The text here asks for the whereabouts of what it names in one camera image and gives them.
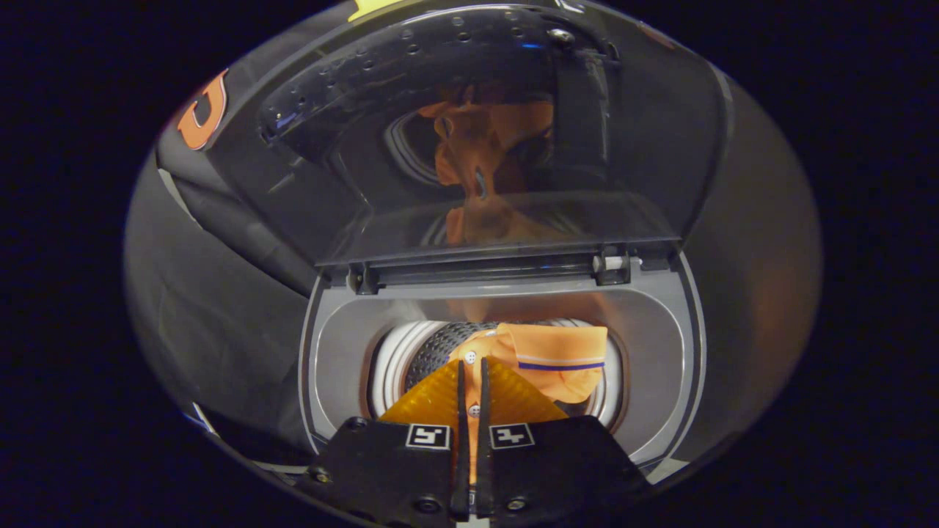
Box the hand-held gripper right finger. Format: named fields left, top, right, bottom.
left=474, top=357, right=654, bottom=526

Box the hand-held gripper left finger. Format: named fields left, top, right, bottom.
left=293, top=359, right=471, bottom=527

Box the orange polo shirt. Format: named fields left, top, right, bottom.
left=447, top=323, right=610, bottom=485

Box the dark transparent washing machine lid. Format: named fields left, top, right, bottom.
left=208, top=2, right=734, bottom=271

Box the black backdrop cloth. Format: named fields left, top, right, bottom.
left=123, top=0, right=822, bottom=470

